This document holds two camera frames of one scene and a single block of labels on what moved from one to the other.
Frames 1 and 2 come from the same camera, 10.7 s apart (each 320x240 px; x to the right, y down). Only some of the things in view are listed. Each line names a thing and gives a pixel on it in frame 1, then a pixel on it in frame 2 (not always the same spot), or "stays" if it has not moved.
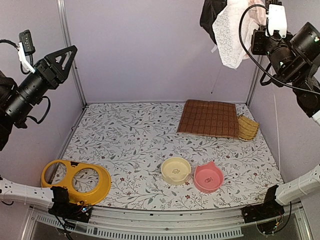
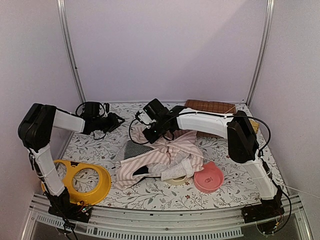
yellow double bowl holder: (87, 198) stays
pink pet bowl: (208, 177) stays
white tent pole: (217, 78) -> (230, 109)
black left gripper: (55, 72) -> (114, 122)
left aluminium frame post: (67, 31) stays
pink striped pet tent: (229, 23) -> (174, 156)
